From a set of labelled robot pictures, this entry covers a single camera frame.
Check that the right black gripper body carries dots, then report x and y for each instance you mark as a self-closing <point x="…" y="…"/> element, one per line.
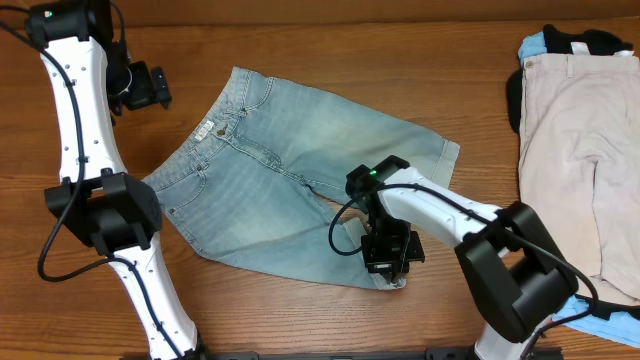
<point x="394" y="246"/>

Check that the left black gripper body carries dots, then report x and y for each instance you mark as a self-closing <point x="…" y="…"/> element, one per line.
<point x="132" y="87"/>

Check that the light blue denim shorts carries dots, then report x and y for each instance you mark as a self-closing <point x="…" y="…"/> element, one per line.
<point x="255" y="183"/>

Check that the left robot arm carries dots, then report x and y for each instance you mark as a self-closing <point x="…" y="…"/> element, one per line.
<point x="93" y="79"/>

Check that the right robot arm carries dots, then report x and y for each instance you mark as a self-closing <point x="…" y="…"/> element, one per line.
<point x="515" y="272"/>

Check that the beige pink shorts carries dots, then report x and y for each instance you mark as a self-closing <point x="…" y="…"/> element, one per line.
<point x="579" y="163"/>

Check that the light blue garment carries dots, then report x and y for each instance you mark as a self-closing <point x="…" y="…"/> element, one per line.
<point x="621" y="327"/>

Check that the black garment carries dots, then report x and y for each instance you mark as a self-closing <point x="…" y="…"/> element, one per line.
<point x="590" y="42"/>

